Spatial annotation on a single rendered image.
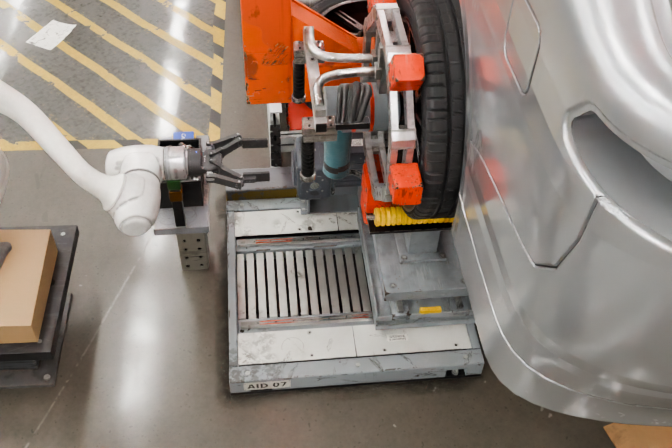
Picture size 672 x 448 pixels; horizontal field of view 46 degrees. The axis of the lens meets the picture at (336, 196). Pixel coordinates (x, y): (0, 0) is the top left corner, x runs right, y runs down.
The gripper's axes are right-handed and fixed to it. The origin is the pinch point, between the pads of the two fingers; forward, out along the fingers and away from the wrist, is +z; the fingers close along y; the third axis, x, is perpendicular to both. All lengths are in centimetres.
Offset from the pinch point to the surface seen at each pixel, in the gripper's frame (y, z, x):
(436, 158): 14.4, 43.2, 11.5
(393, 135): 8.7, 32.8, 14.7
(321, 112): 1.4, 15.1, 17.0
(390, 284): -1, 40, -60
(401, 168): 11.9, 35.2, 6.1
